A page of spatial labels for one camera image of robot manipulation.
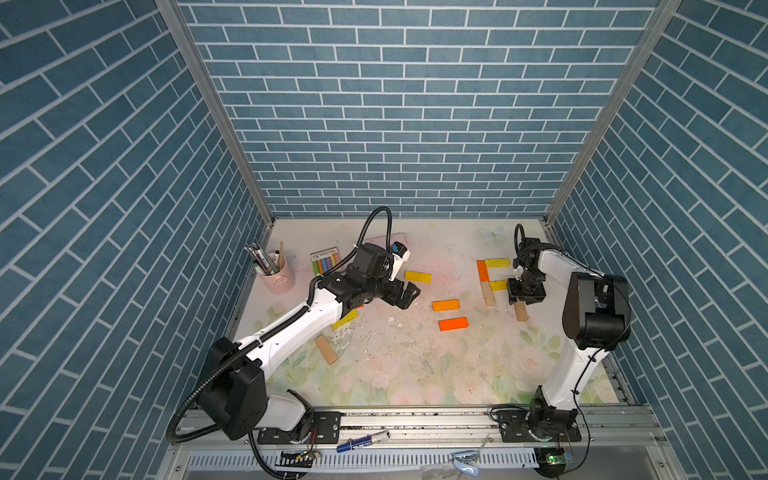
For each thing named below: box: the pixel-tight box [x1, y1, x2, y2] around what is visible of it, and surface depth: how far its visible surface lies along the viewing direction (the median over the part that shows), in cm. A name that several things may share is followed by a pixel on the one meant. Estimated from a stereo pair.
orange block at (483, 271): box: [477, 260, 490, 282], surface depth 107 cm
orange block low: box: [438, 317, 469, 332], surface depth 93 cm
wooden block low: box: [514, 301, 529, 322], surface depth 97 cm
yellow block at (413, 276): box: [404, 270, 432, 284], surface depth 106 cm
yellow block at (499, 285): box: [490, 280, 509, 291], surface depth 103 cm
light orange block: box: [432, 299, 460, 312], surface depth 98 cm
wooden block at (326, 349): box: [314, 335, 338, 365], surface depth 88 cm
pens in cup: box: [244, 242, 285, 276], surface depth 95 cm
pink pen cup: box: [258, 255, 295, 295], surface depth 95 cm
